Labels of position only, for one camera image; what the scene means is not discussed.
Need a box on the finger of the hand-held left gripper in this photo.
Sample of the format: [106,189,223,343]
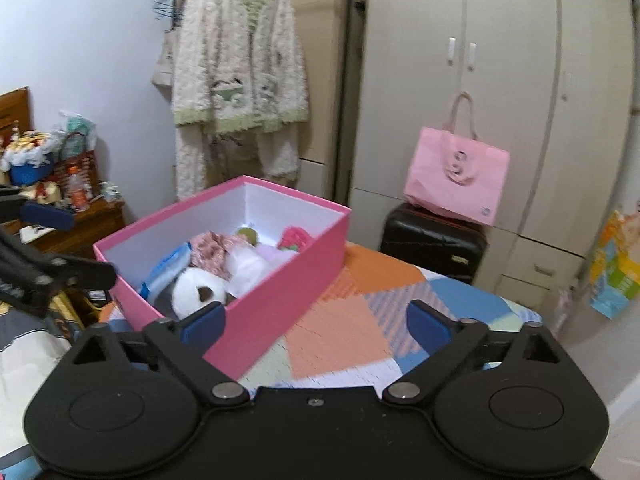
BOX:
[0,227,117,317]
[0,194,75,232]

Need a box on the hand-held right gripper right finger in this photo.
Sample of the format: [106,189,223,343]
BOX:
[382,299,576,406]

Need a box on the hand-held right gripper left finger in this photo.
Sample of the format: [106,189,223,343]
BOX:
[65,301,249,407]

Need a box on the white dog plush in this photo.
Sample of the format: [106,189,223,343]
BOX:
[171,266,237,320]

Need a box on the blue wet wipes pack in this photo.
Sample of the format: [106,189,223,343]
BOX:
[139,241,193,302]

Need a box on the floral fabric scrunchie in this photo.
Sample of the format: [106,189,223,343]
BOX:
[191,231,248,277]

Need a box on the pink cardboard box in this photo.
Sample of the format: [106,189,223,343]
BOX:
[93,175,352,380]

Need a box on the purple plush toy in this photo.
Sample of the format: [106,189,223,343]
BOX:
[256,244,297,264]

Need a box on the red strawberry plush toy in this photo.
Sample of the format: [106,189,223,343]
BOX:
[277,226,315,254]

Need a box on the orange drink bottle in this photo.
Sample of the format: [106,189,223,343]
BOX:
[67,166,92,209]

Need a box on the blue bucket flower bouquet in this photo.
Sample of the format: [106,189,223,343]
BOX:
[1,129,57,187]

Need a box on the wooden nightstand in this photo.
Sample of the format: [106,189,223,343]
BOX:
[0,195,126,261]

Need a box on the woven basket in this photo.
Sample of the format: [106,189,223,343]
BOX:
[54,131,97,196]

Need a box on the patchwork tablecloth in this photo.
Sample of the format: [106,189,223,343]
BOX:
[97,240,543,391]

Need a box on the black suitcase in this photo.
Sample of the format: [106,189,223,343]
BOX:
[380,202,488,286]

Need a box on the pale teal plastic bag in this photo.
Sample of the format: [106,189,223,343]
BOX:
[57,109,97,158]

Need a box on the printed bedding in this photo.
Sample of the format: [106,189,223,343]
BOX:
[0,300,101,461]

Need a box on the wooden headboard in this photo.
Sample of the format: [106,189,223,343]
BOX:
[0,86,30,133]

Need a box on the clear plastic bag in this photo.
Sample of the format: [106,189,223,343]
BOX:
[552,285,576,341]

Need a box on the pink tote bag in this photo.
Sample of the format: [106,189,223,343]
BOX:
[404,91,511,226]

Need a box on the beige canvas tote bag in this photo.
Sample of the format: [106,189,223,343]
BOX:
[151,30,177,87]

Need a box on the colourful paper gift bag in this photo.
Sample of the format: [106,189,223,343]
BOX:
[589,200,640,320]

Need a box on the grey wooden wardrobe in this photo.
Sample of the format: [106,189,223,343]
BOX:
[330,0,636,311]

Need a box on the cream fluffy robe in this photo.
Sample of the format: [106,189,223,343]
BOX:
[170,0,311,201]

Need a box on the tan flat board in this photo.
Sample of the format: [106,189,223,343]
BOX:
[295,0,351,166]

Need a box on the bunch of wire hangers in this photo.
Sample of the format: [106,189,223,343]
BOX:
[152,0,188,28]

